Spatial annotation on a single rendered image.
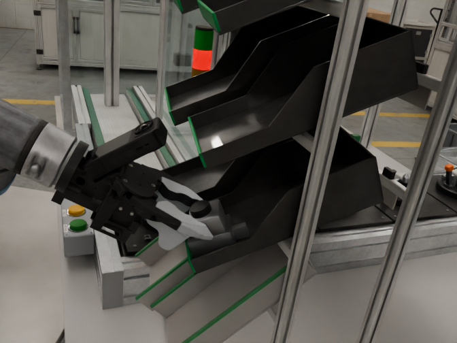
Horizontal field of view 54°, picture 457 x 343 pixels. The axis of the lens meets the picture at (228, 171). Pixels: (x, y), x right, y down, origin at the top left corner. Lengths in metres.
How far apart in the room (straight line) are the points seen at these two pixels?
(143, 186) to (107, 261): 0.45
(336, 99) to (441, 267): 0.98
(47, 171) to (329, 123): 0.34
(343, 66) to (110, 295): 0.72
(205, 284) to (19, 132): 0.41
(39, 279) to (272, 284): 0.65
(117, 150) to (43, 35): 5.76
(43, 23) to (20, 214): 5.01
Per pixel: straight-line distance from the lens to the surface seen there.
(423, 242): 1.41
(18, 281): 1.16
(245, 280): 0.76
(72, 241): 1.12
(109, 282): 1.01
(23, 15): 9.14
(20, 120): 0.59
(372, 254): 1.30
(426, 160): 0.65
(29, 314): 1.08
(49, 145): 0.58
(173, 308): 0.84
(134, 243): 1.06
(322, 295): 1.17
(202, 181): 0.80
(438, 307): 1.28
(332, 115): 0.52
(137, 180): 0.60
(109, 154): 0.58
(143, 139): 0.56
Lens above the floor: 1.58
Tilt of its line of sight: 25 degrees down
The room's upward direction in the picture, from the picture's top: 7 degrees clockwise
